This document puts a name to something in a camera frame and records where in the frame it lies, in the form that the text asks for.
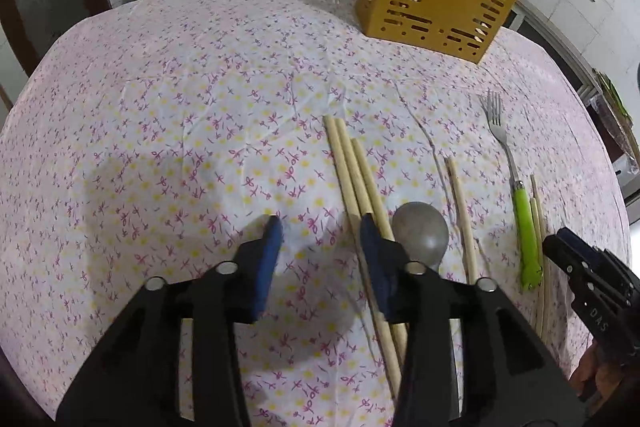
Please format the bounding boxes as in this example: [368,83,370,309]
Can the grey metal spoon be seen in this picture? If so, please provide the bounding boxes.
[392,202,449,271]

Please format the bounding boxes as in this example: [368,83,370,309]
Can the green handled fork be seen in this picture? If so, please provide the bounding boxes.
[484,90,544,291]

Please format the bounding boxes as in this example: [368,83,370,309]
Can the lower kitchen cabinets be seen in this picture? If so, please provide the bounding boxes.
[503,0,608,106]

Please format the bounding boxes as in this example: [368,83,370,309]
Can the person right hand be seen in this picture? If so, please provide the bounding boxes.
[568,340,623,407]

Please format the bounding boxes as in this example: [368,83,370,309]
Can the floral pink tablecloth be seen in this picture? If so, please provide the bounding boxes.
[1,0,630,426]

